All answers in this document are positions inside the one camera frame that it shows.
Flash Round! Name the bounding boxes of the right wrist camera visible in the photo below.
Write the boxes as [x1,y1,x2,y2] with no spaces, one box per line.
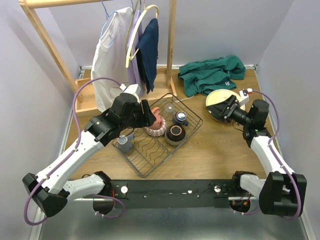
[239,88,253,107]

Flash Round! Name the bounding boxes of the dark brown bowl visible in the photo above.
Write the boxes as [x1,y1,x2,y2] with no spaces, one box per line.
[164,124,186,146]

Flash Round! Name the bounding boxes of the black wire dish rack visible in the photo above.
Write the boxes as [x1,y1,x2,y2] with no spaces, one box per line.
[112,93,203,178]

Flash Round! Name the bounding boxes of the grey blue mug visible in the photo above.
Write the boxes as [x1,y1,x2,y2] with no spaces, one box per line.
[117,134,135,154]

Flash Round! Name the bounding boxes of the green crumpled garment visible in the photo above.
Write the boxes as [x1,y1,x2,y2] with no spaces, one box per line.
[177,55,246,97]

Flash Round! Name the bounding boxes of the purple cable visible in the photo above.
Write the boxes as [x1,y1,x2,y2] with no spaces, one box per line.
[239,88,301,221]
[23,77,126,226]

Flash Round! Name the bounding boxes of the navy blue garment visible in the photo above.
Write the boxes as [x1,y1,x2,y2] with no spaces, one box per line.
[136,18,159,94]

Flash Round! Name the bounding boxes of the white tank top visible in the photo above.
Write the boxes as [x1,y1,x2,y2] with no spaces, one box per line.
[90,7,133,112]

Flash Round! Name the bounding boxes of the black base bar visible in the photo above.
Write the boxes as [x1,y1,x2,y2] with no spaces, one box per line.
[103,179,248,210]

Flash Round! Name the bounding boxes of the wooden hanger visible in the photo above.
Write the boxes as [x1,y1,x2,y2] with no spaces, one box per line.
[125,4,159,68]

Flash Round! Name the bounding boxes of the pink ceramic mug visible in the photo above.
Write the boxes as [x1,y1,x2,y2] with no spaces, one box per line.
[150,107,163,130]

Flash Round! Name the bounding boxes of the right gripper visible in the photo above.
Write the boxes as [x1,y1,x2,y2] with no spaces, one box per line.
[206,94,253,127]

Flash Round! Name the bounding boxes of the cream round plate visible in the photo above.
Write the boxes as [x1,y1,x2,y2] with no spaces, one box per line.
[205,89,241,107]

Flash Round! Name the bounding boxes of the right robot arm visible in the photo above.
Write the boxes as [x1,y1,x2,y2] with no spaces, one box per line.
[206,95,307,220]

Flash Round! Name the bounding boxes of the red white patterned bowl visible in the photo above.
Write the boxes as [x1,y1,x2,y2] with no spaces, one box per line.
[144,117,168,137]

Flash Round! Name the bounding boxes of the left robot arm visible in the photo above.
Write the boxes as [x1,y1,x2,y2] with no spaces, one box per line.
[22,93,156,218]

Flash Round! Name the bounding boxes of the blue wire hanger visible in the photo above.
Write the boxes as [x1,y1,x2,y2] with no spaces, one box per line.
[99,0,118,41]

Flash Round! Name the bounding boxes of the clear glass cup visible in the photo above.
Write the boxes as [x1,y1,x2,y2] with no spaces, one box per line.
[162,102,176,121]

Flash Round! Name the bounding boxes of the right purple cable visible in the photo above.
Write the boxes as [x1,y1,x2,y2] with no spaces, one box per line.
[239,88,301,221]

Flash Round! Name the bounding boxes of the dark red rimmed plate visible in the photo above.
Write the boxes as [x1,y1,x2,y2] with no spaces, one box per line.
[208,110,224,122]

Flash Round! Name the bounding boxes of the lavender garment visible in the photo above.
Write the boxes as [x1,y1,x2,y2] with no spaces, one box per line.
[127,9,146,96]

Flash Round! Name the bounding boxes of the dark blue teacup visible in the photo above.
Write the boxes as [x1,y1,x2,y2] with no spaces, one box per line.
[172,111,189,126]

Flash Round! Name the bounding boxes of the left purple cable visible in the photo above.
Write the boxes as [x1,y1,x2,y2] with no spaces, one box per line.
[23,77,126,226]

